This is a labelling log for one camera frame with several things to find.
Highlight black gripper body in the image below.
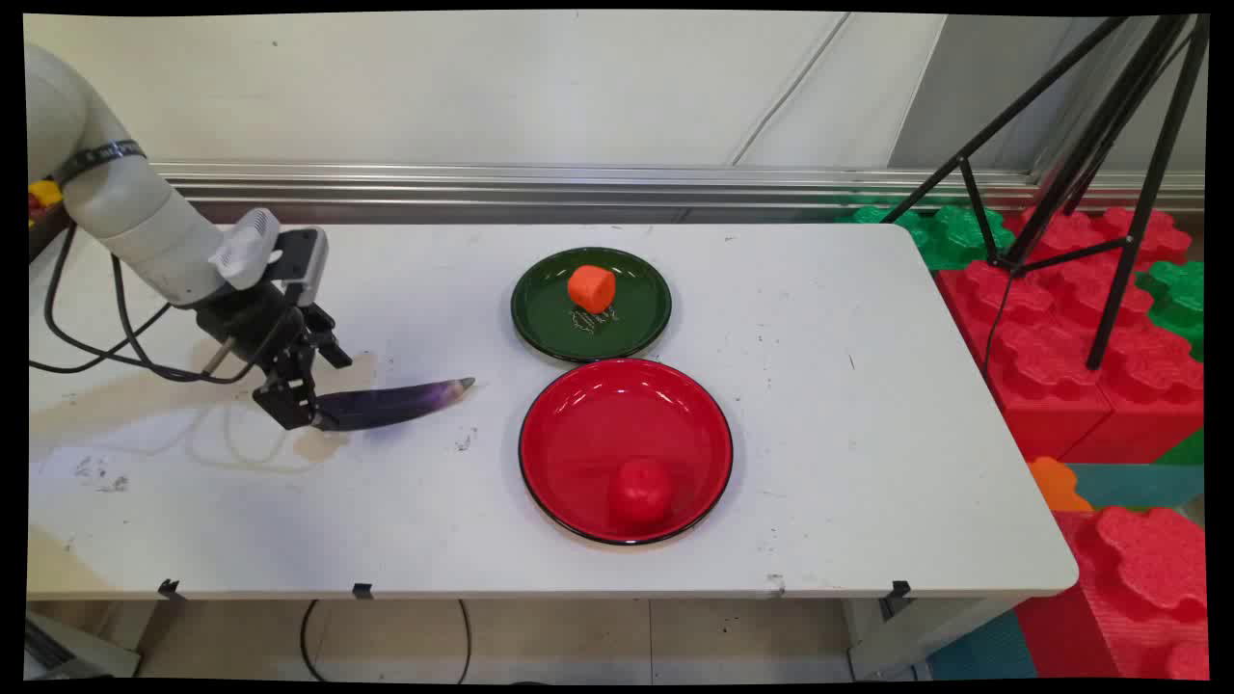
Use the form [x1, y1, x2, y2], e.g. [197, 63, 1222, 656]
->
[197, 281, 335, 380]

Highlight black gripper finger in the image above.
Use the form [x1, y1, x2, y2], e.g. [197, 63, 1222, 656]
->
[307, 307, 354, 371]
[253, 359, 321, 432]

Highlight orange toy block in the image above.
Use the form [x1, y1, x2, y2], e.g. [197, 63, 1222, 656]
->
[567, 264, 618, 316]

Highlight purple toy eggplant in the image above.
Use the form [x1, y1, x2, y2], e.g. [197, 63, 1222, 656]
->
[313, 377, 477, 433]

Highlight green enamel plate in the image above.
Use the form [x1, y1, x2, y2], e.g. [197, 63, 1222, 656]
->
[510, 247, 674, 364]

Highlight yellow red emergency button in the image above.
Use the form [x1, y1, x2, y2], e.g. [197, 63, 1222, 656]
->
[28, 178, 65, 228]

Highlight red enamel plate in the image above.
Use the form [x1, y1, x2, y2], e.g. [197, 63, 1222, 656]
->
[518, 358, 735, 547]

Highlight grey table foot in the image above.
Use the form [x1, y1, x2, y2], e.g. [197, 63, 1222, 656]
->
[26, 609, 142, 681]

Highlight red toy tomato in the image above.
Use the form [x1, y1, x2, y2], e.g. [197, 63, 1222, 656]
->
[606, 458, 675, 527]

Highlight green foam block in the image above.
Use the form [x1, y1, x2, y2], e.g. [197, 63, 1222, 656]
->
[837, 201, 1019, 272]
[1136, 259, 1206, 363]

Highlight white table leg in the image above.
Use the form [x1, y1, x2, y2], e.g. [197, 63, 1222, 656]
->
[845, 596, 1025, 681]

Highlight orange foam block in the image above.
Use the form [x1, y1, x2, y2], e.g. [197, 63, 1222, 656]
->
[1026, 457, 1096, 513]

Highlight teal foam mat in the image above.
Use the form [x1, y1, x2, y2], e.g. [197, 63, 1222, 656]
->
[1064, 462, 1206, 513]

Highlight black tripod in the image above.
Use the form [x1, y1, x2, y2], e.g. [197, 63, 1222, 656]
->
[881, 13, 1212, 373]

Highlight big red foam block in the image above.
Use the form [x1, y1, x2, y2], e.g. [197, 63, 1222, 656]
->
[1010, 505, 1212, 681]

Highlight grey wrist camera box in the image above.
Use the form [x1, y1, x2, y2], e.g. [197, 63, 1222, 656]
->
[279, 227, 330, 308]

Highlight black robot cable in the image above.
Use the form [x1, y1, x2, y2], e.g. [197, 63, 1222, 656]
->
[110, 253, 290, 387]
[29, 224, 174, 375]

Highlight aluminium wall rail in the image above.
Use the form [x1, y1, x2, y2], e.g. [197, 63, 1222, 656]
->
[152, 161, 1206, 226]

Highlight black strap on arm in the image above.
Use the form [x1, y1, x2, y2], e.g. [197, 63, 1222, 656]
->
[48, 140, 148, 190]

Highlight black floor cable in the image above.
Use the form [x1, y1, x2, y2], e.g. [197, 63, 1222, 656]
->
[300, 599, 474, 685]

